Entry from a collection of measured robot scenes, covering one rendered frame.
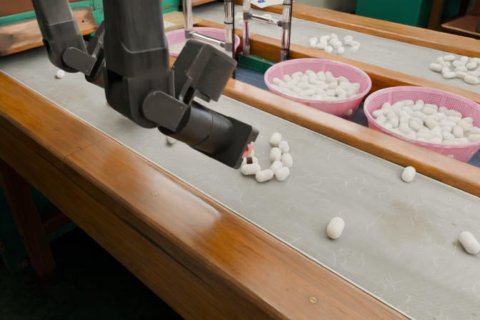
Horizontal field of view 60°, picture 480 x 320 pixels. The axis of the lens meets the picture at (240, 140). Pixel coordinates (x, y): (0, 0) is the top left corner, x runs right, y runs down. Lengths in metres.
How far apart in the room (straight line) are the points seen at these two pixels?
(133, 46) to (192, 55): 0.09
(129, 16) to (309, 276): 0.38
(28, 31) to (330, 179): 0.94
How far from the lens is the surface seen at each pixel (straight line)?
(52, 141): 0.89
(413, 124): 0.98
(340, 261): 0.63
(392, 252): 0.66
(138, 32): 0.46
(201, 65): 0.53
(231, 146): 0.60
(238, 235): 0.61
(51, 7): 0.82
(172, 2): 1.66
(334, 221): 0.65
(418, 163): 0.82
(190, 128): 0.53
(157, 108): 0.48
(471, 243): 0.69
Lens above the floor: 1.19
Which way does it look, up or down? 32 degrees down
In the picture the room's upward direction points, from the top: straight up
